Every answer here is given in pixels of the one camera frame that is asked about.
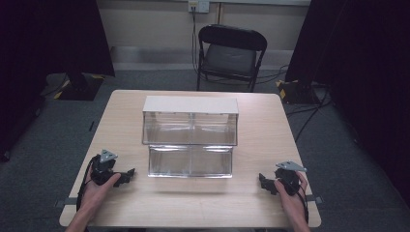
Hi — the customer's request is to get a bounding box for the person's left hand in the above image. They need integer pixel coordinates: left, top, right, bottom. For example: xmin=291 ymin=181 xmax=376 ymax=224
xmin=77 ymin=172 xmax=122 ymax=214

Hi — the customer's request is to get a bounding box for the dark curtain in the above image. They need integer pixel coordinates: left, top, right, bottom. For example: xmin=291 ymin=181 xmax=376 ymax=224
xmin=0 ymin=0 xmax=116 ymax=162
xmin=284 ymin=0 xmax=410 ymax=207

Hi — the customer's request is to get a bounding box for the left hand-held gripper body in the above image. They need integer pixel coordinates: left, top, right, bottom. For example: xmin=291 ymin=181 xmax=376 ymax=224
xmin=90 ymin=149 xmax=119 ymax=187

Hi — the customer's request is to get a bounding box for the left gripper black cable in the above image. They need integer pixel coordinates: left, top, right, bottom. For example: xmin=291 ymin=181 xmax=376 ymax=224
xmin=75 ymin=154 xmax=102 ymax=213

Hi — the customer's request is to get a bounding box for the black wall cable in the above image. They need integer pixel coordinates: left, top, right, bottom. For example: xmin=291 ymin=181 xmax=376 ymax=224
xmin=190 ymin=5 xmax=202 ymax=76

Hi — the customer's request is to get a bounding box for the white wall outlet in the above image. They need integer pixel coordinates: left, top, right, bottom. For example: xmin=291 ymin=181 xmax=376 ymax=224
xmin=188 ymin=0 xmax=211 ymax=15

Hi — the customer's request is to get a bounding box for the clear acrylic drawer cabinet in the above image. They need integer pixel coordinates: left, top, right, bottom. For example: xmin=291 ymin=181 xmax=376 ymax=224
xmin=141 ymin=95 xmax=240 ymax=147

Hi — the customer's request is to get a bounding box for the clear acrylic drawer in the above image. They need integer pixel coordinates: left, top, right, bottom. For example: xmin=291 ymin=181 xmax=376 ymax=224
xmin=147 ymin=144 xmax=234 ymax=179

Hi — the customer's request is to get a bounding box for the black stand base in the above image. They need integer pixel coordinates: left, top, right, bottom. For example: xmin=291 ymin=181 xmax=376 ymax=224
xmin=276 ymin=78 xmax=321 ymax=105
xmin=57 ymin=72 xmax=106 ymax=102

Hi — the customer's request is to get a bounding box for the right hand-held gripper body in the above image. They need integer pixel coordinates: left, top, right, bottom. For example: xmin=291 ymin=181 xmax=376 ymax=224
xmin=274 ymin=160 xmax=308 ymax=197

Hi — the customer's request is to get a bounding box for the person's right hand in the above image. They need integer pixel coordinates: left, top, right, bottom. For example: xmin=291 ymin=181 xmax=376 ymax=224
xmin=273 ymin=171 xmax=309 ymax=223

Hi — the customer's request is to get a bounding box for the black folding chair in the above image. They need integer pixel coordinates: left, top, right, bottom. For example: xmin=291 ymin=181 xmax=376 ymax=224
xmin=195 ymin=24 xmax=269 ymax=94

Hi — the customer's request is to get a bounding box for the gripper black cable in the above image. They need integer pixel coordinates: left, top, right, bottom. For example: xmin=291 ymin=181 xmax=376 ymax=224
xmin=291 ymin=183 xmax=309 ymax=224
xmin=75 ymin=154 xmax=102 ymax=213

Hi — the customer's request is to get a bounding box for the black floor cable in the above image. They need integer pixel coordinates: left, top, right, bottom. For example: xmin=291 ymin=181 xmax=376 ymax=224
xmin=285 ymin=90 xmax=334 ymax=143

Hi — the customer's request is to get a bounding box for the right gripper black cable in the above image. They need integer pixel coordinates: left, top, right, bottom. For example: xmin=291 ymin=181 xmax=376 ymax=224
xmin=291 ymin=183 xmax=309 ymax=224

